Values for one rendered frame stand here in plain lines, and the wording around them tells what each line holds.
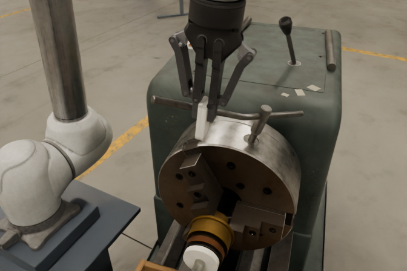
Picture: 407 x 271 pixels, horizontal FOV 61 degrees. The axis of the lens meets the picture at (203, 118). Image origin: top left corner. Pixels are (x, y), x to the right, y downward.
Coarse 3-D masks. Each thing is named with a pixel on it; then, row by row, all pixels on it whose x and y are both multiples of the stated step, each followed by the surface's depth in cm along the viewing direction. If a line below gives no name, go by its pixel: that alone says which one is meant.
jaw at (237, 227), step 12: (240, 204) 74; (252, 204) 74; (240, 216) 71; (252, 216) 71; (264, 216) 71; (276, 216) 71; (288, 216) 73; (240, 228) 69; (252, 228) 69; (264, 228) 71; (276, 228) 70; (240, 240) 69
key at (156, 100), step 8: (152, 96) 53; (160, 104) 54; (168, 104) 55; (176, 104) 55; (184, 104) 56; (192, 104) 57; (224, 112) 61; (232, 112) 63; (280, 112) 69; (288, 112) 69; (296, 112) 70
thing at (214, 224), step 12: (204, 216) 68; (216, 216) 70; (192, 228) 68; (204, 228) 66; (216, 228) 66; (228, 228) 67; (192, 240) 65; (204, 240) 64; (216, 240) 65; (228, 240) 67; (216, 252) 63
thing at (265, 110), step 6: (264, 108) 65; (270, 108) 66; (264, 114) 65; (258, 120) 67; (264, 120) 66; (252, 126) 69; (258, 126) 67; (252, 132) 69; (258, 132) 68; (252, 138) 70
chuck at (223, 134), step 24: (216, 144) 69; (240, 144) 69; (264, 144) 71; (168, 168) 76; (216, 168) 72; (240, 168) 70; (264, 168) 68; (288, 168) 72; (168, 192) 81; (240, 192) 73; (264, 192) 72; (288, 192) 69; (192, 216) 82; (264, 240) 79
